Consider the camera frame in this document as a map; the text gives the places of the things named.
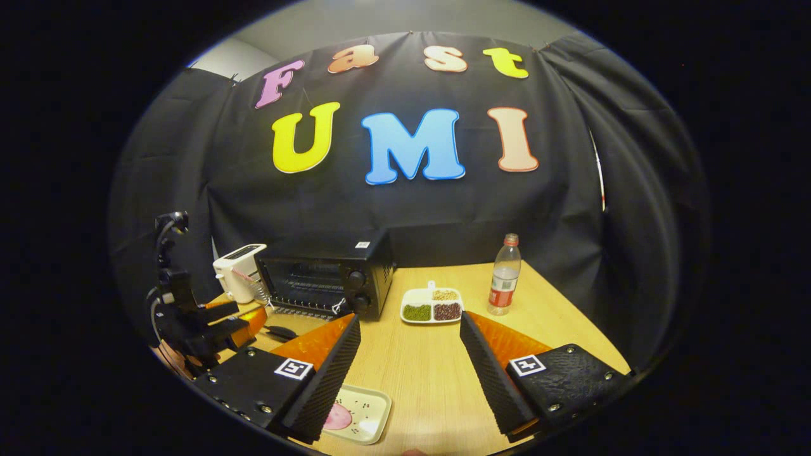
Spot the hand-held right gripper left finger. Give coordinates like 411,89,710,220
192,313,362,444

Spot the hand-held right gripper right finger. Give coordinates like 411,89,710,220
459,310,634,444

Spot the pink meat slice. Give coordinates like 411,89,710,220
324,404,354,431

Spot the cream food tray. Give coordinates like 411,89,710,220
322,384,392,445

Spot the black electric oven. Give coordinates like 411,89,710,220
250,229,395,346

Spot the white toaster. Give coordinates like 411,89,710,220
212,244,268,305

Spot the white divided dish of beans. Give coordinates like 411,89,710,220
400,281,464,325

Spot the clear plastic bottle red label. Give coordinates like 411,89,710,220
487,233,522,316

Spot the black backdrop cloth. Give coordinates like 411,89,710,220
108,32,710,374

